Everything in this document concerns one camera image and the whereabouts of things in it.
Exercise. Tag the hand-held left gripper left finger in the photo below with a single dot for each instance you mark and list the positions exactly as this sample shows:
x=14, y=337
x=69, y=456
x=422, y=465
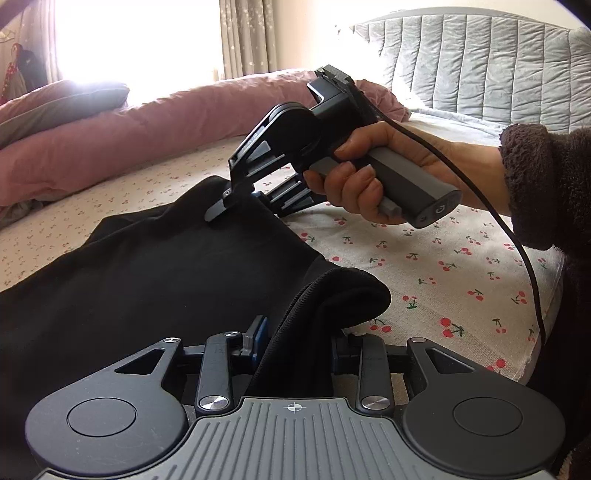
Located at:
x=260, y=331

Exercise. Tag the person's right hand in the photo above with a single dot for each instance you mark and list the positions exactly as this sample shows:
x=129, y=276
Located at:
x=355, y=194

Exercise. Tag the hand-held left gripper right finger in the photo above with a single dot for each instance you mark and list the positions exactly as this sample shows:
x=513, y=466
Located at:
x=371, y=364

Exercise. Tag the pink and grey pillow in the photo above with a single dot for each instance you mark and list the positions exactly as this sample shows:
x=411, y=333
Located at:
x=55, y=110

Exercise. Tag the beige star print curtain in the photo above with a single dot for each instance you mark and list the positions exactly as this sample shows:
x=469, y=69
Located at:
x=247, y=39
x=46, y=46

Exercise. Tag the grey quilted headboard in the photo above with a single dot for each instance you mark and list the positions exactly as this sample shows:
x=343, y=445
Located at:
x=475, y=64

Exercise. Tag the dark fleece robe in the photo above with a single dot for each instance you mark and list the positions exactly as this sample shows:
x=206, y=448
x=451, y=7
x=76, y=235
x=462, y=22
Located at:
x=568, y=360

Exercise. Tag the pink duvet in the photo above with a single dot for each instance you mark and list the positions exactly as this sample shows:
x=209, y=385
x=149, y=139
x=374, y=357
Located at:
x=138, y=134

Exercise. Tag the hanging clothes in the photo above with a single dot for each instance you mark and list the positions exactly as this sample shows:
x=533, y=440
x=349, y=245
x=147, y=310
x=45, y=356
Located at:
x=18, y=74

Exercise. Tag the black pants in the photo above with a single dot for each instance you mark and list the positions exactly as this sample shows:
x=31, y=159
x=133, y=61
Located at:
x=161, y=286

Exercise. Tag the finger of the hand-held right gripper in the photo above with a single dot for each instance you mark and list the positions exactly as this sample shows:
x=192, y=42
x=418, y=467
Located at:
x=249, y=157
x=286, y=198

